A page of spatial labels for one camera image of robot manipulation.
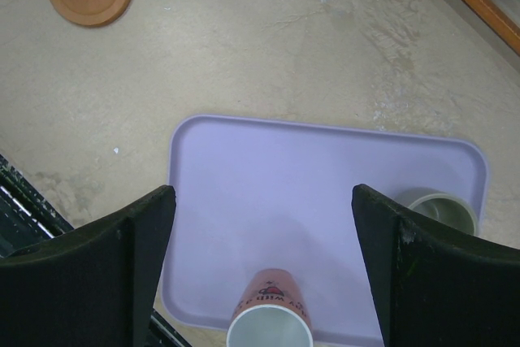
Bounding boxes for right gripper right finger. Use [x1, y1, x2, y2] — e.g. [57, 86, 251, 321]
[352, 184, 519, 346]

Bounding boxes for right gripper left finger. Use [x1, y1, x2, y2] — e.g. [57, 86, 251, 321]
[1, 185, 176, 346]

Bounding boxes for dark olive cup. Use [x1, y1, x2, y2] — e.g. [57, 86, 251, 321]
[394, 188, 479, 236]

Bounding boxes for small orange-handled mug front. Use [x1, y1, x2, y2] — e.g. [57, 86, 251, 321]
[226, 268, 314, 347]

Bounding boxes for lavender plastic tray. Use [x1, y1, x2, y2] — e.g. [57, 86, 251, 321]
[161, 115, 489, 346]

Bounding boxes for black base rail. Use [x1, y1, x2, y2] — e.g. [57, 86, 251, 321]
[0, 157, 74, 258]

